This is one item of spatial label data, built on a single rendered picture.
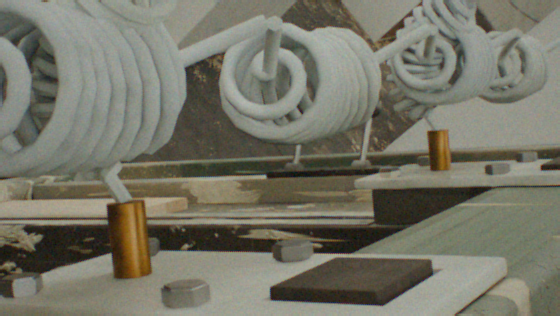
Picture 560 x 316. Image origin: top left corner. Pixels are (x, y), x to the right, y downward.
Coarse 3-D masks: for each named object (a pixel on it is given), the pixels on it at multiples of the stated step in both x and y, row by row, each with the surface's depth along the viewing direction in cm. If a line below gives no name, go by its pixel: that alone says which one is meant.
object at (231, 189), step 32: (32, 192) 171; (64, 192) 167; (96, 192) 163; (160, 192) 155; (192, 192) 151; (224, 192) 148; (256, 192) 145; (288, 192) 142; (320, 192) 139; (352, 192) 136
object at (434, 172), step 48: (432, 0) 64; (432, 144) 66; (384, 192) 67; (432, 192) 65; (480, 192) 65; (0, 240) 88; (48, 240) 85; (96, 240) 82; (192, 240) 76; (240, 240) 73; (336, 240) 69
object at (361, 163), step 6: (378, 102) 140; (378, 108) 140; (372, 114) 140; (378, 114) 140; (366, 126) 140; (366, 132) 139; (366, 138) 139; (366, 144) 138; (366, 150) 138; (360, 156) 138; (354, 162) 137; (360, 162) 137; (366, 162) 136; (354, 168) 137
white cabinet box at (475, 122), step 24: (552, 24) 464; (552, 72) 469; (552, 96) 471; (456, 120) 498; (480, 120) 491; (504, 120) 485; (528, 120) 480; (552, 120) 474; (408, 144) 513; (456, 144) 500; (480, 144) 494; (504, 144) 488; (528, 144) 482
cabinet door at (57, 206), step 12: (0, 204) 161; (12, 204) 159; (24, 204) 158; (36, 204) 156; (48, 204) 154; (60, 204) 153; (72, 204) 151; (84, 204) 150; (96, 204) 148; (156, 204) 139; (168, 204) 142; (180, 204) 144
